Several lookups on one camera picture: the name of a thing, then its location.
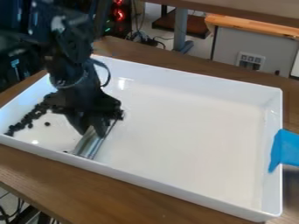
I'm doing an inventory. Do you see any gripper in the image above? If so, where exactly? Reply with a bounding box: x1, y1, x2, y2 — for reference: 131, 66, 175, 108
49, 59, 125, 139

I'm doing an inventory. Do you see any silver tool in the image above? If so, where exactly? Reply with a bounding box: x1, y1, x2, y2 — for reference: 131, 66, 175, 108
71, 120, 118, 161

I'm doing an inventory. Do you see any pile of black bits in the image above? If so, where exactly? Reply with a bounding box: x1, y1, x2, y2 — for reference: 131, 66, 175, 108
3, 92, 127, 138

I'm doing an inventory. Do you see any white tray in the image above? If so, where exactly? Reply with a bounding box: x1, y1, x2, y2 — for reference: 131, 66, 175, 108
0, 53, 285, 224

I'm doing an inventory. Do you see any black computer tower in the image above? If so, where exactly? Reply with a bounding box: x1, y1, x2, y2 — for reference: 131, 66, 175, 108
101, 0, 137, 39

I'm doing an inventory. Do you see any grey table leg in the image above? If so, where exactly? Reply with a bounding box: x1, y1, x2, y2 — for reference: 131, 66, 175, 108
171, 7, 196, 54

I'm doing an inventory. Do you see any grey cabinet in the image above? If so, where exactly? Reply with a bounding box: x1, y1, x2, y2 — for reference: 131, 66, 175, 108
204, 13, 299, 79

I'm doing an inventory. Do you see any blue tool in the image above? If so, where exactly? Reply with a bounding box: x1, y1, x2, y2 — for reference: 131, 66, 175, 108
266, 129, 299, 174

